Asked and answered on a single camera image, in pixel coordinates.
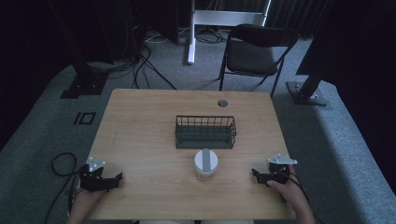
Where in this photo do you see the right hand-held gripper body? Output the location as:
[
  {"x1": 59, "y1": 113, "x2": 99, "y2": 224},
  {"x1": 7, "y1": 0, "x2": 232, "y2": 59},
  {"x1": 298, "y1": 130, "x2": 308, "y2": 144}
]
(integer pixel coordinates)
[{"x1": 266, "y1": 153, "x2": 299, "y2": 185}]

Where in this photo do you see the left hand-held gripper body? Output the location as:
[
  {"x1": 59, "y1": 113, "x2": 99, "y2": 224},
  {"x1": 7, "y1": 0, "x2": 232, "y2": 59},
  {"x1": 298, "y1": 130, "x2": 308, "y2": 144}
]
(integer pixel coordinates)
[{"x1": 78, "y1": 156, "x2": 110, "y2": 192}]

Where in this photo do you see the white jar with grey-striped lid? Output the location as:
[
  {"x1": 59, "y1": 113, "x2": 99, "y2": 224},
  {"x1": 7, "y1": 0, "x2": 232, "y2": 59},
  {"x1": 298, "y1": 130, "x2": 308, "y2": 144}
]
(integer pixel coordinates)
[{"x1": 193, "y1": 147, "x2": 219, "y2": 182}]

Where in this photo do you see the black wire basket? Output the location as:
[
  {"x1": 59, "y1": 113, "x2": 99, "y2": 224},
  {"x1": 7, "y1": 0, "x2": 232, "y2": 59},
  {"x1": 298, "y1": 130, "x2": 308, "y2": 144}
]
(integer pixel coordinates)
[{"x1": 175, "y1": 115, "x2": 237, "y2": 150}]

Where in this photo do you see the person's left hand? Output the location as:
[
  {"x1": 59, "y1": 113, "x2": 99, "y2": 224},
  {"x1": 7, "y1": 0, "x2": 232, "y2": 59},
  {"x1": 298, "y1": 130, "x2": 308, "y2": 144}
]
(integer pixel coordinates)
[{"x1": 72, "y1": 189, "x2": 106, "y2": 213}]

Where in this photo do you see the person's right hand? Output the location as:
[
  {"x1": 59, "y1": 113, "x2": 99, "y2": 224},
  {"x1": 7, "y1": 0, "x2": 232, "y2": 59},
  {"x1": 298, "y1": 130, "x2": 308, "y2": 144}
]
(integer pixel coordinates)
[{"x1": 266, "y1": 164, "x2": 305, "y2": 208}]

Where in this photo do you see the black metal stand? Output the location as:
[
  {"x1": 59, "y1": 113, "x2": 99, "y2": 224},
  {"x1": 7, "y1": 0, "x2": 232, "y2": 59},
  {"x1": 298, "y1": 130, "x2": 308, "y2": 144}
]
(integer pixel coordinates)
[
  {"x1": 285, "y1": 0, "x2": 335, "y2": 110},
  {"x1": 46, "y1": 0, "x2": 109, "y2": 100}
]

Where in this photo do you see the black folding chair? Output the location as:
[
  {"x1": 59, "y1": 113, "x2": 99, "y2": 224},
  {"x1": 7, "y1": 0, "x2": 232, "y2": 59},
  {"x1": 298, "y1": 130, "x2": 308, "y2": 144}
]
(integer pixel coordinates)
[{"x1": 218, "y1": 23, "x2": 299, "y2": 99}]

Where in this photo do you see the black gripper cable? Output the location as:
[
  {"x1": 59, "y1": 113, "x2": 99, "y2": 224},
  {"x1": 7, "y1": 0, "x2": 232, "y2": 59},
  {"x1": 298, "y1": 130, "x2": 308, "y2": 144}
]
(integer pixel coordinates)
[
  {"x1": 45, "y1": 151, "x2": 82, "y2": 224},
  {"x1": 279, "y1": 167, "x2": 312, "y2": 204}
]

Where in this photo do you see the bundle of floor cables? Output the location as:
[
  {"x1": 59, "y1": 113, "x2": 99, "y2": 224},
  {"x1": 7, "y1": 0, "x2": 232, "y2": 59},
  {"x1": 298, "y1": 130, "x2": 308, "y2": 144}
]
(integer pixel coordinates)
[{"x1": 87, "y1": 6, "x2": 228, "y2": 91}]

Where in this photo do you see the white metal desk frame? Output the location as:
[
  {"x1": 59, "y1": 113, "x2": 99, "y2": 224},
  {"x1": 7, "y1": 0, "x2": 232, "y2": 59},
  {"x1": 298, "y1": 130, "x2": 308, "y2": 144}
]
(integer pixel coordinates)
[{"x1": 186, "y1": 0, "x2": 273, "y2": 65}]

